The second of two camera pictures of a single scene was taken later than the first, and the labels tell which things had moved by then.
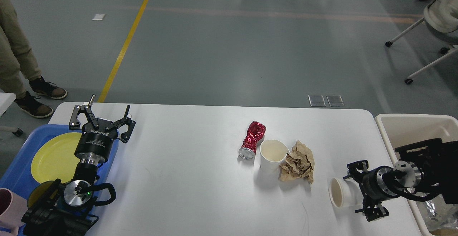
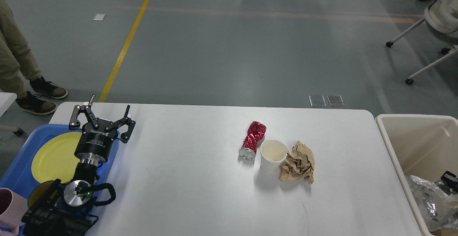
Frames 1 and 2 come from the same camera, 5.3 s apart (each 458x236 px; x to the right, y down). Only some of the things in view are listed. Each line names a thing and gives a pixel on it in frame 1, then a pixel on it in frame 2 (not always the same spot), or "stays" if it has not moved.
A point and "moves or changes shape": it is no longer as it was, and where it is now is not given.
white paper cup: (344, 194) moves or changes shape
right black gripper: (373, 188) → (449, 184)
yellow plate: (55, 159) stays
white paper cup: (272, 153) stays
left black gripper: (97, 140) stays
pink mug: (13, 207) stays
